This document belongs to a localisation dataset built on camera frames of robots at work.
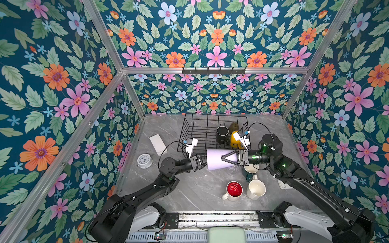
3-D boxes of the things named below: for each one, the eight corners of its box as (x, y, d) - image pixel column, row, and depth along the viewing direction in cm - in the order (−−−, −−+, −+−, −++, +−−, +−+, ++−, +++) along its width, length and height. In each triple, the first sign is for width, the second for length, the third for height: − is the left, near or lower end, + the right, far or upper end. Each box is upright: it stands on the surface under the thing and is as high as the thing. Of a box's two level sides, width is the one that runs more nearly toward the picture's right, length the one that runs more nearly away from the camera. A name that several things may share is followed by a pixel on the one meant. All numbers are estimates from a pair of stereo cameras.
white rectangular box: (159, 156, 98) (157, 152, 95) (151, 141, 106) (149, 137, 102) (168, 151, 101) (167, 147, 97) (160, 137, 108) (158, 133, 104)
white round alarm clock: (137, 168, 93) (134, 165, 90) (141, 156, 98) (138, 153, 95) (151, 168, 93) (149, 165, 90) (154, 156, 98) (152, 153, 95)
